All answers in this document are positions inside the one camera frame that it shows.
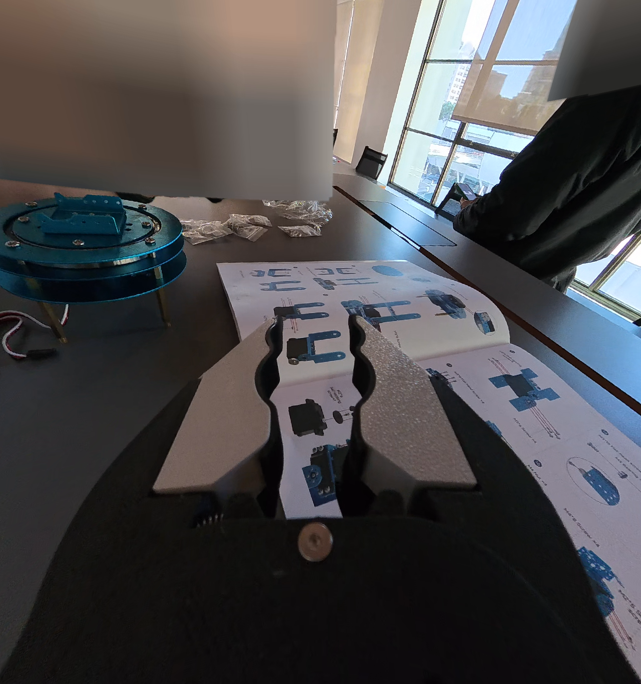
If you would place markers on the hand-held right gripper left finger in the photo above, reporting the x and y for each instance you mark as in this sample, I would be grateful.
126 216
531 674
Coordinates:
219 433

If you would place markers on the black mesh chair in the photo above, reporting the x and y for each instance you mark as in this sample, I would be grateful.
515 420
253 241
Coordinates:
371 163
449 200

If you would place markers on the small clear bag of screws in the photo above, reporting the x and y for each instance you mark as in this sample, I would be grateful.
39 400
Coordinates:
251 227
208 231
299 230

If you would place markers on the assembly instruction booklet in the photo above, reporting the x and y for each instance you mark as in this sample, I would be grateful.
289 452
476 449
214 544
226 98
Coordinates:
513 417

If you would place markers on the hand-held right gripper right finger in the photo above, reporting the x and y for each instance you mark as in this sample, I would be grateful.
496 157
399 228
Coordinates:
411 427

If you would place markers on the large glass window wall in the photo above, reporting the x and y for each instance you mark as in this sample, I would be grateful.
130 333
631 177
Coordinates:
459 32

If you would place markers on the beige roller blind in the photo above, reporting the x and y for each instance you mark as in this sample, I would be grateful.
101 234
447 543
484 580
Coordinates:
502 101

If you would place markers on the blue round turntable base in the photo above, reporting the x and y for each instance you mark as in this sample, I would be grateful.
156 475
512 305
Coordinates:
85 251

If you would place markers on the crumpled clear plastic bag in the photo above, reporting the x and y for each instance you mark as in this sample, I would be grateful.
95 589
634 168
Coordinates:
299 209

